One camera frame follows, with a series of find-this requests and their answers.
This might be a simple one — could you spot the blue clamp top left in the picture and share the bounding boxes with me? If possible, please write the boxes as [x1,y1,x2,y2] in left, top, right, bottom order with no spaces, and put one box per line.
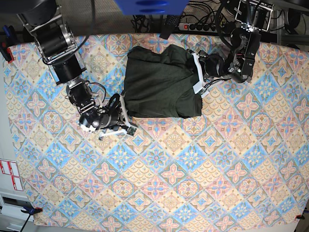
[0,25,14,64]

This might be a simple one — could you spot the black remote-like device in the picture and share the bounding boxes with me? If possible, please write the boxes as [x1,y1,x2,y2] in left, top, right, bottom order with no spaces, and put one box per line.
[159,15,181,40]

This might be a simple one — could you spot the blue plastic box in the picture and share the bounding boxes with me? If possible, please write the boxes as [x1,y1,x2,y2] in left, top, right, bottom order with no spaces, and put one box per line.
[115,0,189,15]

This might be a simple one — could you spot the red white label stickers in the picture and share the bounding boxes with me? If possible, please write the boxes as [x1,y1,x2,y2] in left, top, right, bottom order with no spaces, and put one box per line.
[0,159,23,191]

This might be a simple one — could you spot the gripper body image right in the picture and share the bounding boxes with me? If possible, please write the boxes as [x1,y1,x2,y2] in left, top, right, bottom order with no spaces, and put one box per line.
[190,51,228,82]

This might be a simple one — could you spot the clamp bottom right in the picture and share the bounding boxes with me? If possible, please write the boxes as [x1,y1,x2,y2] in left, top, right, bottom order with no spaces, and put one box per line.
[295,215,305,220]

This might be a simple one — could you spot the blue clamp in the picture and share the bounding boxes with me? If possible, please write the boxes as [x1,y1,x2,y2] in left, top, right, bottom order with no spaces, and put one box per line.
[20,206,43,232]
[0,25,14,64]

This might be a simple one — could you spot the blue clamp bottom left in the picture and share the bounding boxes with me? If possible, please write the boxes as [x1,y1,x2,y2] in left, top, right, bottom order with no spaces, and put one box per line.
[20,206,43,232]

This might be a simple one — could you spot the black power strip red switch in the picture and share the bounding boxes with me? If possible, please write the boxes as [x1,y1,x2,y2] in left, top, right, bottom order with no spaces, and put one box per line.
[178,23,217,32]

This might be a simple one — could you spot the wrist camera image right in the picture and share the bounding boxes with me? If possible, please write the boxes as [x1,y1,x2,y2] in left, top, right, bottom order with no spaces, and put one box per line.
[193,82,210,98]

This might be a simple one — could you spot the colourful patterned tablecloth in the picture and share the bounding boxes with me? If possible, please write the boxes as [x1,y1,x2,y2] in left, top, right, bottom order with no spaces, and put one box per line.
[1,43,309,232]

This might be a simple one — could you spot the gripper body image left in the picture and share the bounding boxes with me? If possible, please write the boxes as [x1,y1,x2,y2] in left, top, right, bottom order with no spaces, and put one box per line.
[78,94,127,132]

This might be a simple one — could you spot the dark green long-sleeve T-shirt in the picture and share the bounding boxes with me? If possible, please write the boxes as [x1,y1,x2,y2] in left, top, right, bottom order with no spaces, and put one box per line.
[124,44,202,118]

